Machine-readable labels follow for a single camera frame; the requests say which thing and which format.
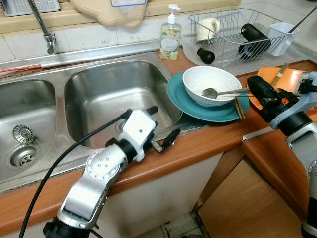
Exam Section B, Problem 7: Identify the dark long utensil handle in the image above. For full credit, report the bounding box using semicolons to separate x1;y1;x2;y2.
288;5;317;35

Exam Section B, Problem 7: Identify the white plastic utensil holder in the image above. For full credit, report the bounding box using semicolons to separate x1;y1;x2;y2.
267;22;297;57

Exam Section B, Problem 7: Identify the stainless steel double sink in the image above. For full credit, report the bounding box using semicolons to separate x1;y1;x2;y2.
0;52;209;194

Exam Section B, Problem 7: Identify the beige plastic cutting board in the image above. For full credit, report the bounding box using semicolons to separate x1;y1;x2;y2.
69;0;150;29

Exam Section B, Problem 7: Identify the white cabinet door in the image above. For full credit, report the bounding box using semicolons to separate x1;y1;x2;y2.
89;151;224;238

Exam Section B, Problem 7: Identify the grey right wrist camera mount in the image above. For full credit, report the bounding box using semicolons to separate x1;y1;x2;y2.
290;72;317;116

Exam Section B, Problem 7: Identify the wooden chopstick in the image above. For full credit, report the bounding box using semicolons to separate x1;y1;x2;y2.
273;63;290;86
269;64;287;88
233;99;243;120
236;96;246;118

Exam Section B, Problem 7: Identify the orange plate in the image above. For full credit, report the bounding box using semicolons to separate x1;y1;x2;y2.
246;74;317;123

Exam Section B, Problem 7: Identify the wire dish rack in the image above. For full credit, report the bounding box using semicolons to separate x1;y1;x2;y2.
188;7;302;68

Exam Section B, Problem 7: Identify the metal sink strainer plug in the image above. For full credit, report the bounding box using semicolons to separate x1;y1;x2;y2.
12;124;35;146

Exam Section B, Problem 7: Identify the teal plate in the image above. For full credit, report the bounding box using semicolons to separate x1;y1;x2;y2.
166;70;250;123

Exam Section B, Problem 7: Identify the cream mug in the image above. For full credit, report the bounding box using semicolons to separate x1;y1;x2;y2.
195;17;221;43

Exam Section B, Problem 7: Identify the clear plastic drain tray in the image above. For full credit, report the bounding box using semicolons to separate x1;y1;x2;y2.
181;34;317;71

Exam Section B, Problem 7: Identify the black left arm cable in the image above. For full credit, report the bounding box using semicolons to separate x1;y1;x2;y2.
18;113;131;238

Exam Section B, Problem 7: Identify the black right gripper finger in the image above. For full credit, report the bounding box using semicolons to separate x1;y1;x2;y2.
247;75;277;103
257;101;278;122

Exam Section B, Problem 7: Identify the metal spoon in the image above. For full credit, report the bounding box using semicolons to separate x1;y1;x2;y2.
201;87;251;100

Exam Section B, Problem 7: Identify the brown wooden cabinet door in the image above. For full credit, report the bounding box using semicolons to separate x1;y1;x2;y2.
197;158;309;238

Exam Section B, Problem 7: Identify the white window grille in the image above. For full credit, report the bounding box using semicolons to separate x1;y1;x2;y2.
2;0;61;17

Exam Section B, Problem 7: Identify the metal faucet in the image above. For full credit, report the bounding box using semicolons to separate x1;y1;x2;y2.
27;0;57;55

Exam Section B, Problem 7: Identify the floral soap pump bottle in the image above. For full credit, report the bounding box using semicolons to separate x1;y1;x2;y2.
159;4;183;61

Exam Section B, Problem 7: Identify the black bottle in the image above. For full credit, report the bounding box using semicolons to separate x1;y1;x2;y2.
237;23;272;61

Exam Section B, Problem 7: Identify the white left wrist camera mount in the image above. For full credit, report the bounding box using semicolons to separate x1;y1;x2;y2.
120;110;159;162

